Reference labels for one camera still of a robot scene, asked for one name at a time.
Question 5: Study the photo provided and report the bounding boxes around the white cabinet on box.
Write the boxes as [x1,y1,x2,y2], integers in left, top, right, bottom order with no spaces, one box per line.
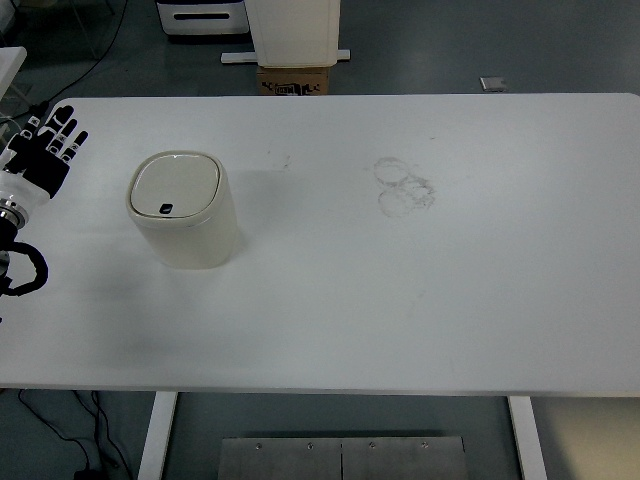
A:
[245,0,341,68]

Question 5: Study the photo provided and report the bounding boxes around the brown cardboard box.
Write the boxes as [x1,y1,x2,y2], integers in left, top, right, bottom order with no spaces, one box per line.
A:
[256,67,330,96]

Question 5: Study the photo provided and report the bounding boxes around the white right table leg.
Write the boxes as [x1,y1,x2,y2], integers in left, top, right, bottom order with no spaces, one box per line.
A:
[508,396,548,480]

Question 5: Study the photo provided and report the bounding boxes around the black floor cable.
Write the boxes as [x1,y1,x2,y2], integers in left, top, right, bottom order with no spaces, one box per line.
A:
[17,389,132,480]

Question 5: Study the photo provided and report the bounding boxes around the black robotic left hand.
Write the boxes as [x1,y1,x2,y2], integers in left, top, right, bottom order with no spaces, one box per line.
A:
[2,105,89,199]

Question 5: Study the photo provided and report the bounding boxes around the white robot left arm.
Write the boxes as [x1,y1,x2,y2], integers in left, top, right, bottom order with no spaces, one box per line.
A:
[1,147,50,251]

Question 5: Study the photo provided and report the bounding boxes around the white left table leg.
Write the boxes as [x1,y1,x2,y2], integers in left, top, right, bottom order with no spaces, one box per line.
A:
[137,391,178,480]

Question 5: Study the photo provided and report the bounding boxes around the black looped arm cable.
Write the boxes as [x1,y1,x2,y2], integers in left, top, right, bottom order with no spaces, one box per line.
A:
[0,240,50,298]

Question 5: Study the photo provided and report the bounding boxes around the white table leg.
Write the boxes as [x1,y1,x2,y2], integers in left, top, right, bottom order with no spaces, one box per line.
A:
[508,396,548,480]
[137,391,178,480]

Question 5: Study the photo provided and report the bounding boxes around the cream desktop trash can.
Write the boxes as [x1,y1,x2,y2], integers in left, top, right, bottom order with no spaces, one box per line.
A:
[126,151,237,270]

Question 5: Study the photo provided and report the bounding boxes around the white floor rail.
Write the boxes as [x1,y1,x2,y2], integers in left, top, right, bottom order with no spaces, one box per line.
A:
[220,49,351,65]

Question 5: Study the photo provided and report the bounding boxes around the black power adapter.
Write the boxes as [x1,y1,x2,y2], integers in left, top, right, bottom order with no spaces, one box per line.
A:
[73,468,103,480]

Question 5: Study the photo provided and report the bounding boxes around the small grey floor plate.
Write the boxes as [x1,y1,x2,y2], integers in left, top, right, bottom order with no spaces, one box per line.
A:
[479,76,508,93]

